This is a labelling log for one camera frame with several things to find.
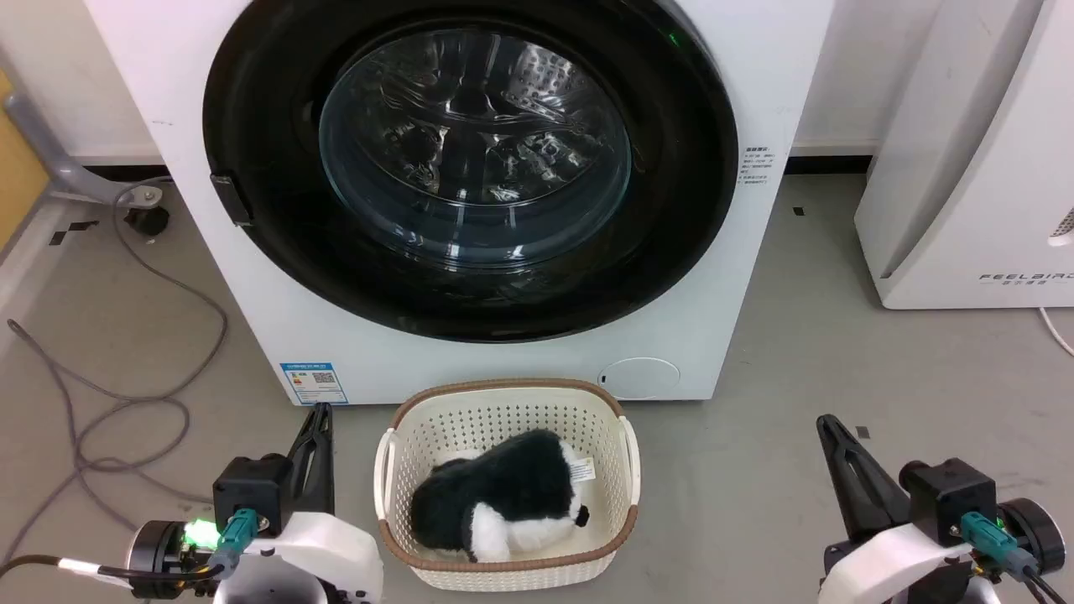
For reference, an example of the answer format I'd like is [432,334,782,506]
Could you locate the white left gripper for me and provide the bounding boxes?
[213,403,385,604]

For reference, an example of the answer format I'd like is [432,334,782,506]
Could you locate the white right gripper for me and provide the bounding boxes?
[816,414,979,604]

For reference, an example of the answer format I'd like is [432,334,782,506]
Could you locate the round black glass washer door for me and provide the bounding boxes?
[202,0,740,344]

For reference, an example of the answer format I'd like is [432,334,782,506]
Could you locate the white front-load washing machine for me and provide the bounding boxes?
[82,0,837,407]

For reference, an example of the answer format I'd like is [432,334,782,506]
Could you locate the blue energy label sticker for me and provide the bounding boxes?
[280,362,349,407]

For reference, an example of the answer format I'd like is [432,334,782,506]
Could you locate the cream perforated laundry basket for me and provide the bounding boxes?
[373,377,642,592]

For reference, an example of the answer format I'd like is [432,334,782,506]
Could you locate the black and white plush toy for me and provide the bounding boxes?
[409,429,591,564]

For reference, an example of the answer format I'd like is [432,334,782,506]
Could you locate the round white filter cover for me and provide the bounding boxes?
[598,357,681,400]

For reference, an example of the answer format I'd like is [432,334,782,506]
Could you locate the black caster wheel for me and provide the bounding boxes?
[124,206,171,238]

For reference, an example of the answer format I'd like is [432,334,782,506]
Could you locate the white Feelbird appliance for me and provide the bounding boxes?
[854,0,1074,310]

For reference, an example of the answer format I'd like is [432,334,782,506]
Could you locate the yellow wooden panel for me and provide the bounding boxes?
[0,69,51,253]

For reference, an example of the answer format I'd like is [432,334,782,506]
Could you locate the left teal-plug black cable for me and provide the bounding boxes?
[0,508,258,590]

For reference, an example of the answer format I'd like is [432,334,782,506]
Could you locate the teal-plug black cable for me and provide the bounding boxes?
[960,511,1074,604]
[0,508,258,590]

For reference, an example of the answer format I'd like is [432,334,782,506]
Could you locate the right teal-plug black cable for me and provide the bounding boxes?
[960,511,1074,604]

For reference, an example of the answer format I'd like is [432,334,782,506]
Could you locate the grey floor cable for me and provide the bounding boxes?
[0,176,230,565]

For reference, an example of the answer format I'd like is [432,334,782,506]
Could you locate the white power cable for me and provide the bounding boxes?
[1039,307,1074,357]

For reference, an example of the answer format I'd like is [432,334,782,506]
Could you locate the grey metal frame leg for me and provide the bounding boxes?
[3,91,164,207]

